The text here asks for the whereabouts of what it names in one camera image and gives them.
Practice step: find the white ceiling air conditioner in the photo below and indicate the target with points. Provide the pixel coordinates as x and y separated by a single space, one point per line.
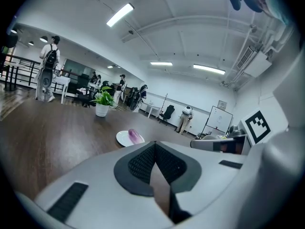
255 61

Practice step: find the grey oval carried device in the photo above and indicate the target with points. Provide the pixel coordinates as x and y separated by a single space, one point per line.
46 79

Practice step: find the white round plate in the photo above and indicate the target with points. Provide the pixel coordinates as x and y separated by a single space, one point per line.
122 138

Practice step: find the black office chair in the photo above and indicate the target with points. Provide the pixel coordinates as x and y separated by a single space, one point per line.
83 89
168 112

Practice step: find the white rolling whiteboard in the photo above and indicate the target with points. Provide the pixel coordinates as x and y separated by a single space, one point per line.
219 119

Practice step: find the purple eggplant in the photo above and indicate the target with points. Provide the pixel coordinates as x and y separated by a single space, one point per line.
134 135

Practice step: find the black coat stand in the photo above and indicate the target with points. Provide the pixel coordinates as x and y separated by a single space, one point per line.
164 104

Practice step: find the long ceiling light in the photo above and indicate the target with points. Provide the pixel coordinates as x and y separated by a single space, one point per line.
209 69
161 63
120 14

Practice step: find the green potted plant white pot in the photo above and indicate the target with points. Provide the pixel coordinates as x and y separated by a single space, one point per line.
102 110

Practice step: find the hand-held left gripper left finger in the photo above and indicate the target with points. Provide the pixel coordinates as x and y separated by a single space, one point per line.
107 199

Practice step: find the round white table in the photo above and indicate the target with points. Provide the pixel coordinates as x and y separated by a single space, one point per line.
153 106

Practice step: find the white round backpack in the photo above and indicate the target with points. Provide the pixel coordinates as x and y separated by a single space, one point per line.
187 109

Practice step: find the black backpack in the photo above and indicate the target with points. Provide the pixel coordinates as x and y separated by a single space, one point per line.
51 57

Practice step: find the black metal railing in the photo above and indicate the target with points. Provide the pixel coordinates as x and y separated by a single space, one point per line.
21 65

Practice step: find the framed wall notice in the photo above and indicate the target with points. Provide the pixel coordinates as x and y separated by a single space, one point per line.
222 104

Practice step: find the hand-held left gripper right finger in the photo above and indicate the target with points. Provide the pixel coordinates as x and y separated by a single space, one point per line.
209 173

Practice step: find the round pendant lamp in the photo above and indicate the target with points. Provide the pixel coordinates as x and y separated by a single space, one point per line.
43 39

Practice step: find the white desk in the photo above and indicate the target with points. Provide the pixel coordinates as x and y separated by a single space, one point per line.
62 80

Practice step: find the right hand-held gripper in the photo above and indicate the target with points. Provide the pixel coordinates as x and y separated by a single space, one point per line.
257 128

